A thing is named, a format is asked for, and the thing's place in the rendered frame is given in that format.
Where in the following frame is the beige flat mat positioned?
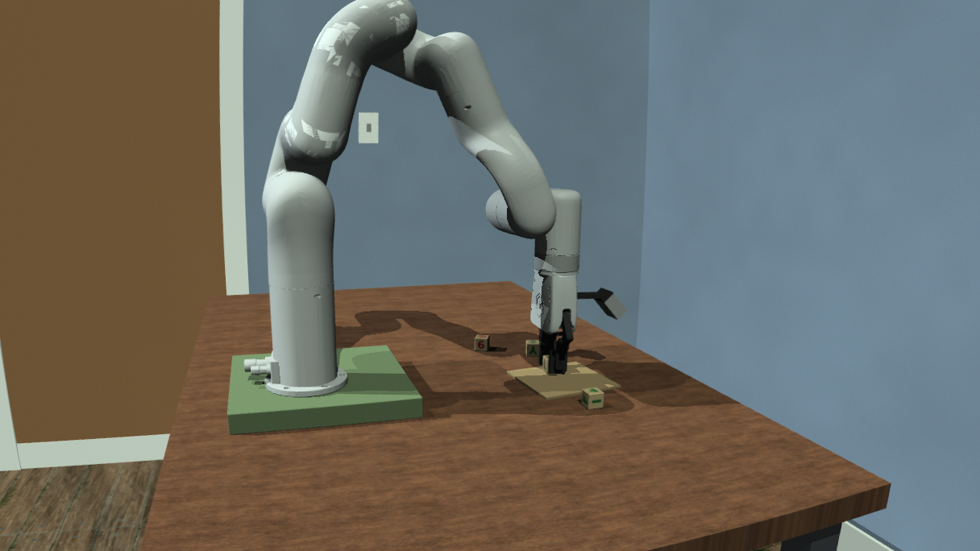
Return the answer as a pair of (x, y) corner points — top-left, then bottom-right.
(506, 362), (621, 400)

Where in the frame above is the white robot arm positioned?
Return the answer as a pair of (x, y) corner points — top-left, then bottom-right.
(244, 0), (582, 397)

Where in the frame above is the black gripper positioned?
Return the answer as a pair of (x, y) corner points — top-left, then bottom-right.
(530, 268), (579, 374)

